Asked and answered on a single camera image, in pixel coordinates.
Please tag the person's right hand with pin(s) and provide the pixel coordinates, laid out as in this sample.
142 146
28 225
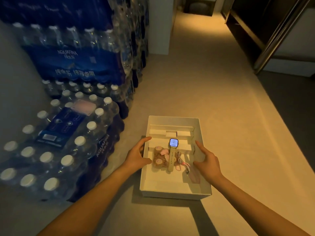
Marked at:
211 169

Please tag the person's left hand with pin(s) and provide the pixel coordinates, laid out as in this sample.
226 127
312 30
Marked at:
136 158

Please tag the white cardboard storage box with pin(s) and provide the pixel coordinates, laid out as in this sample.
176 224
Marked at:
167 184

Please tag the person's right forearm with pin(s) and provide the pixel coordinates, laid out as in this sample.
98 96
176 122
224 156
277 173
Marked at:
258 208

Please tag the person's left forearm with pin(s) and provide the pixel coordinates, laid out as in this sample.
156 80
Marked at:
86 201

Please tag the stack of water bottle packs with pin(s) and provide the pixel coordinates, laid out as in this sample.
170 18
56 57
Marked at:
61 58

